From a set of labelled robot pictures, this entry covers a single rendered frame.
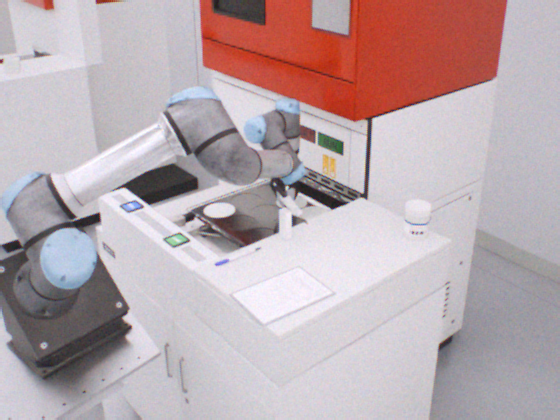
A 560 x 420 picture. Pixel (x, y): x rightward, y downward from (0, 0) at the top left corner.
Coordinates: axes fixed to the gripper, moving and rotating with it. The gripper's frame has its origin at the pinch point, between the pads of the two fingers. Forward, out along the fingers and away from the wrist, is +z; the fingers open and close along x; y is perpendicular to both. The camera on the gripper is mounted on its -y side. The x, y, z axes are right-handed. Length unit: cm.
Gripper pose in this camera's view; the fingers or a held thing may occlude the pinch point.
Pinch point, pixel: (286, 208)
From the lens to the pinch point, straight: 199.9
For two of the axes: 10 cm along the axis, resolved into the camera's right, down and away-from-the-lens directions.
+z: -0.1, 9.1, 4.2
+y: 2.5, -4.1, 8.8
